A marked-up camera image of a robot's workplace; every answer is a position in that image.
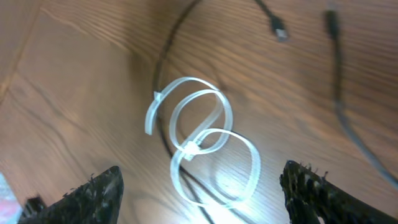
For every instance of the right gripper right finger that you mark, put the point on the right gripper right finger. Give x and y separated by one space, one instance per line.
310 198

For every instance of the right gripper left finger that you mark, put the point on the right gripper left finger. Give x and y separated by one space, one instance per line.
96 202

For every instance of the wooden side panel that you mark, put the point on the wooden side panel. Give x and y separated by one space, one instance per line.
17 18

